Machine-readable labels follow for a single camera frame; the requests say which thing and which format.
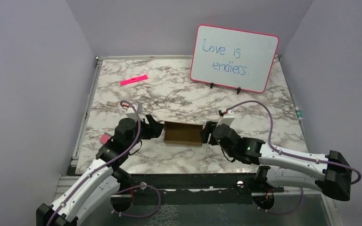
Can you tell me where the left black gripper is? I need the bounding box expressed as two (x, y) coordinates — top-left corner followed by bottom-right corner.
(126, 114), (165, 151)

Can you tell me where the brown cardboard box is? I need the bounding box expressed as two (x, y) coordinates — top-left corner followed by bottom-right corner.
(164, 121), (204, 146)

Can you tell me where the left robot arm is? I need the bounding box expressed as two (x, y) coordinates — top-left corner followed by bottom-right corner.
(36, 114), (165, 226)

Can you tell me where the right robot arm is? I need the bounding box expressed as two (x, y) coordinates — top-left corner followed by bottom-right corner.
(200, 121), (352, 202)

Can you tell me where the small tan cardboard scrap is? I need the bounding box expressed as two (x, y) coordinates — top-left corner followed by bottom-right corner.
(107, 101), (117, 107)

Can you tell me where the pink eraser block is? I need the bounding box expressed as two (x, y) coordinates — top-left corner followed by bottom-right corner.
(100, 132), (112, 145)

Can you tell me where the pink marker pen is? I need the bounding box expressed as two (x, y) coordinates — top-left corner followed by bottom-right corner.
(120, 74), (148, 86)

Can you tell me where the pink framed whiteboard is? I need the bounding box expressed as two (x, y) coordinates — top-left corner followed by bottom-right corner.
(190, 24), (280, 93)

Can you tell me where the green white small bottle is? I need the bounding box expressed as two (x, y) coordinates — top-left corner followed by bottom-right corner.
(295, 106), (303, 121)

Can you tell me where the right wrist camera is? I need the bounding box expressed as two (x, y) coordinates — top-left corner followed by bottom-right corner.
(217, 108), (235, 127)

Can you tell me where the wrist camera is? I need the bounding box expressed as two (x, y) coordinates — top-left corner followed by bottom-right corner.
(126, 103), (142, 121)
(217, 108), (235, 127)

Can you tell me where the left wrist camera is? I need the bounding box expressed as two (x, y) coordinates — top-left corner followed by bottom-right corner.
(126, 103), (142, 121)

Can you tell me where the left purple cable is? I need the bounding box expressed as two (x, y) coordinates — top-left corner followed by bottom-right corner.
(45, 100), (162, 226)

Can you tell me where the purple cable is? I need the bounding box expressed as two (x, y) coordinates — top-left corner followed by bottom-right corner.
(45, 100), (162, 226)
(220, 100), (362, 216)

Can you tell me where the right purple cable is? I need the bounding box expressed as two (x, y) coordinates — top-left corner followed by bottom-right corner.
(220, 100), (362, 216)

